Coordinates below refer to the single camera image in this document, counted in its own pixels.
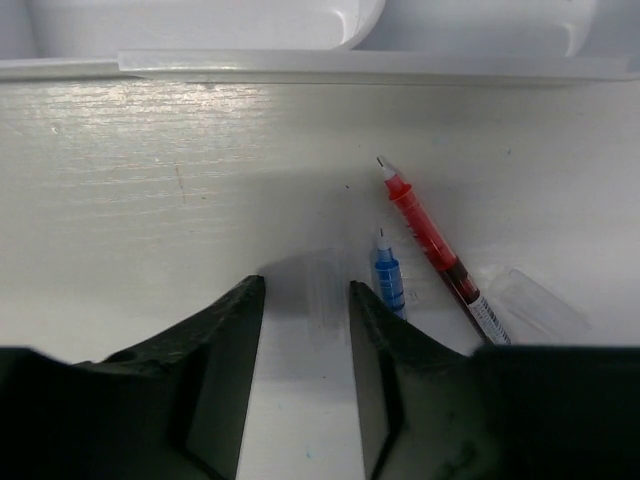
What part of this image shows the clear pen cap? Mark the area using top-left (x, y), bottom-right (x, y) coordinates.
top-left (488, 268), bottom-right (591, 345)
top-left (305, 249), bottom-right (347, 349)

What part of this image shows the red pen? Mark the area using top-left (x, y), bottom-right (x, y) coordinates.
top-left (376, 157), bottom-right (512, 345)

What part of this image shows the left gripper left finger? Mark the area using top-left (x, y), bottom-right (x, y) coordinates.
top-left (1, 275), bottom-right (265, 479)

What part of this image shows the dark blue pen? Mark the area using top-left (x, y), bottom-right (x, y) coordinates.
top-left (370, 227), bottom-right (407, 320)

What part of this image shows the white divided organizer tray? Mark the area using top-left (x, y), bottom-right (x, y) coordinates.
top-left (1, 1), bottom-right (639, 84)

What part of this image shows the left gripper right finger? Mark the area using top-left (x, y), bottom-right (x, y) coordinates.
top-left (349, 281), bottom-right (639, 479)

